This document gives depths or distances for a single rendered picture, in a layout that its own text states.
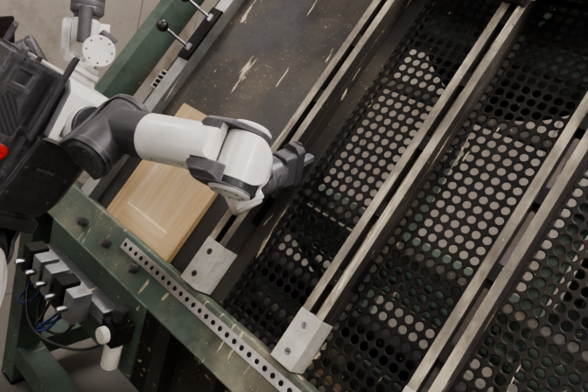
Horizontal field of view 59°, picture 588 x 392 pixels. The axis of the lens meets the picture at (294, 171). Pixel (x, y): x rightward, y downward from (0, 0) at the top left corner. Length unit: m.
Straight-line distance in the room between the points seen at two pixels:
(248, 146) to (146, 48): 1.11
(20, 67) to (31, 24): 4.25
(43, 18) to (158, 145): 4.46
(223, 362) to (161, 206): 0.51
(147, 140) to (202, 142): 0.12
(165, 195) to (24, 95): 0.60
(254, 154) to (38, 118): 0.43
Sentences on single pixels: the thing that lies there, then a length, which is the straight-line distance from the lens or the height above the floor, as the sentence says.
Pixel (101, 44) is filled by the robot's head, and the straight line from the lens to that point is 1.22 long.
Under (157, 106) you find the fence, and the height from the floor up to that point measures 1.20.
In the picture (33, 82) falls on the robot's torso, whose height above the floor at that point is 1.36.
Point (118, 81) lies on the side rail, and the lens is 1.94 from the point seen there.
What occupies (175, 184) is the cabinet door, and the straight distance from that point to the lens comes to 1.57.
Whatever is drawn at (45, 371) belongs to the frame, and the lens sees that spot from 2.18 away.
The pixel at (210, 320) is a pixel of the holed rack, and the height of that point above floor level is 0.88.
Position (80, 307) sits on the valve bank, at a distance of 1.56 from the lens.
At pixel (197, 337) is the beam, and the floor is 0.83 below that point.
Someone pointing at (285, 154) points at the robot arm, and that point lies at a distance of 1.26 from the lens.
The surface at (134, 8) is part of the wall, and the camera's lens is 5.67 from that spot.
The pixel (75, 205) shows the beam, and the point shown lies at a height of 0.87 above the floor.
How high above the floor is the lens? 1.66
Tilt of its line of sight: 18 degrees down
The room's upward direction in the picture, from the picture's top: 17 degrees clockwise
